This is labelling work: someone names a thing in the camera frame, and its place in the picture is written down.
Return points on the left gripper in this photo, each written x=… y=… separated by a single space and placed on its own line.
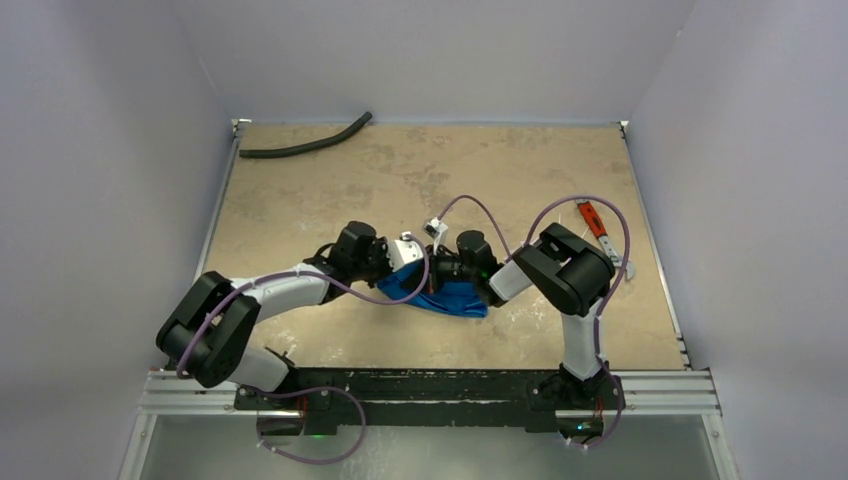
x=380 y=247

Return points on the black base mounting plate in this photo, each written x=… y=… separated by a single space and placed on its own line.
x=327 y=423

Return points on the black foam tube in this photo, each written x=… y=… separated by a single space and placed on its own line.
x=312 y=146

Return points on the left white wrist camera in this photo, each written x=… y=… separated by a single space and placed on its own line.
x=404 y=251

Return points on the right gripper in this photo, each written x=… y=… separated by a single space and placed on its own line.
x=448 y=268

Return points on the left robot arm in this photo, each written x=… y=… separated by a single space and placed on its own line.
x=208 y=333

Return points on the red handled adjustable wrench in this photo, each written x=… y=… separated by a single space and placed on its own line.
x=596 y=225

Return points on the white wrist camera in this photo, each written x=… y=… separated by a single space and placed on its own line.
x=437 y=230
x=404 y=251

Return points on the aluminium frame rail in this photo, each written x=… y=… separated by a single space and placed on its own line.
x=653 y=393

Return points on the blue cloth napkin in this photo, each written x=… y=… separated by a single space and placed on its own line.
x=455 y=297

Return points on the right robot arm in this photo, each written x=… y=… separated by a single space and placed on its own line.
x=572 y=275

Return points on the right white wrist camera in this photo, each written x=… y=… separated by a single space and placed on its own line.
x=437 y=230

